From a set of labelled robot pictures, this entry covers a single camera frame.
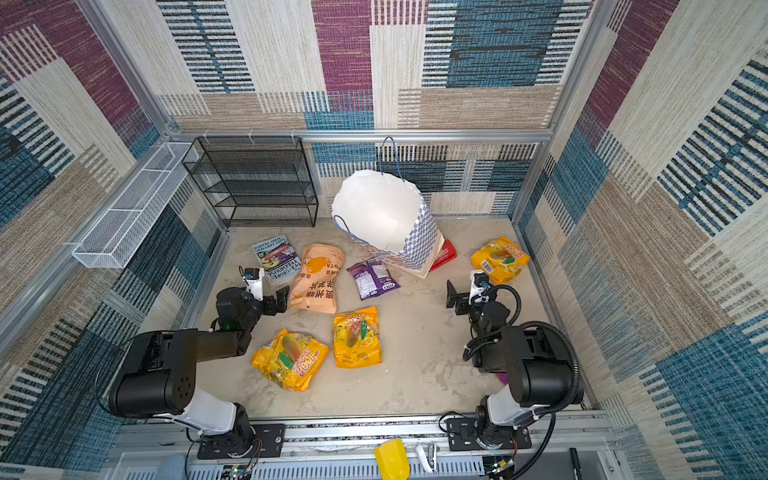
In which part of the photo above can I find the orange sweet potato snack bag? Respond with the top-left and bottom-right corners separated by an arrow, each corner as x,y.
288,243 -> 346,314

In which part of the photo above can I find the yellow mango candy bag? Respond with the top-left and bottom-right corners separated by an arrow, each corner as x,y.
332,306 -> 382,369
470,236 -> 530,284
251,329 -> 330,392

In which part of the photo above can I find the blue checkered paper bag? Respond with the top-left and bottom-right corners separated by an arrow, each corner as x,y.
331,136 -> 444,278

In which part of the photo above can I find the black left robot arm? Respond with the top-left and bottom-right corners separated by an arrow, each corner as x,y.
108,286 -> 290,459

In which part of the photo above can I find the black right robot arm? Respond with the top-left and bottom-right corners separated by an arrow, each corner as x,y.
439,273 -> 584,451

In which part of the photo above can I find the red fruit candy bag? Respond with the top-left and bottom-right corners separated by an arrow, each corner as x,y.
430,240 -> 458,271

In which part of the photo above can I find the blue magazine booklet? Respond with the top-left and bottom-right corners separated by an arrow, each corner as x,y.
251,235 -> 301,285

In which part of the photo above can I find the purple snack packet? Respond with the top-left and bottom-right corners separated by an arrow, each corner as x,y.
347,259 -> 400,300

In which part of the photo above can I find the yellow plastic scoop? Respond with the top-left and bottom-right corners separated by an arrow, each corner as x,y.
374,439 -> 410,480

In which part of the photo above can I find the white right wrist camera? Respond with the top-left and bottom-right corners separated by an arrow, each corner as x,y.
468,270 -> 491,306

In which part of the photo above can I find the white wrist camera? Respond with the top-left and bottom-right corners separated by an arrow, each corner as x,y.
468,270 -> 491,306
241,267 -> 265,301

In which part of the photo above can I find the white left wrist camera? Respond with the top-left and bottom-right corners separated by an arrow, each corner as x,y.
241,267 -> 265,301

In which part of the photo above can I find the black wire shelf rack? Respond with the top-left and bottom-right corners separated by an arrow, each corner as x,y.
182,136 -> 319,228

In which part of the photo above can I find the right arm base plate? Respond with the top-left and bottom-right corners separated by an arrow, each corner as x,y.
439,416 -> 532,452

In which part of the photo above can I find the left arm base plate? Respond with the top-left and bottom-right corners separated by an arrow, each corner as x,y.
196,423 -> 286,460

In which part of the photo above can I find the white wire mesh basket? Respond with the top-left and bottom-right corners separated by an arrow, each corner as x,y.
72,142 -> 192,269

